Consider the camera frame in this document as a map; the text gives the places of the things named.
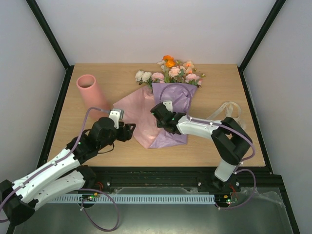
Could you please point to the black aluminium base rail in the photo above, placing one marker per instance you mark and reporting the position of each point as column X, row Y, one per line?
column 117, row 177

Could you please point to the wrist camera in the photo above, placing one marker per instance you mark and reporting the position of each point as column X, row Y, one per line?
column 168, row 105
column 116, row 115

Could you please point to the right black frame post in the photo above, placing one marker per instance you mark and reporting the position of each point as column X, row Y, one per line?
column 261, row 34

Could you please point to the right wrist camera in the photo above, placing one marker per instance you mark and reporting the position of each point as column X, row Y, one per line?
column 168, row 105

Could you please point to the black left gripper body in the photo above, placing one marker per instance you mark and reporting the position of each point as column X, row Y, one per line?
column 123, row 137

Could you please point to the pink wrapping paper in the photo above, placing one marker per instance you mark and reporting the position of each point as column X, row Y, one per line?
column 136, row 107

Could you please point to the artificial flower bunch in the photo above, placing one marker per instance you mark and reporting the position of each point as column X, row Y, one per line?
column 172, row 71

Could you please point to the cream ribbon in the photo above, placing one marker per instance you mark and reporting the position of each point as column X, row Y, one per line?
column 228, row 109

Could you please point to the black frame post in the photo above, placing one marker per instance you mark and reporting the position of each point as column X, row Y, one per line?
column 33, row 5
column 261, row 34

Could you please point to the pink cylindrical vase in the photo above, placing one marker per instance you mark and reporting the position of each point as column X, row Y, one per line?
column 92, row 93

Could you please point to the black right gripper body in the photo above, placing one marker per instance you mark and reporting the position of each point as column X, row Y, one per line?
column 158, row 115

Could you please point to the left black frame post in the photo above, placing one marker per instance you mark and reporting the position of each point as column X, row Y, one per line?
column 33, row 5

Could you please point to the purple flower bouquet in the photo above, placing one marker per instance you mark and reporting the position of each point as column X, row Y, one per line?
column 180, row 94

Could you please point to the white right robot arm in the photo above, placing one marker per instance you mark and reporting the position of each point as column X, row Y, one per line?
column 230, row 140

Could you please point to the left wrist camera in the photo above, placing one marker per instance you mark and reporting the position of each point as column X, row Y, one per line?
column 116, row 115

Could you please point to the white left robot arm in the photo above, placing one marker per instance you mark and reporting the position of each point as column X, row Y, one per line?
column 66, row 172

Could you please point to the white slotted cable duct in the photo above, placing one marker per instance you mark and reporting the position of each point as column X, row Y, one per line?
column 135, row 199

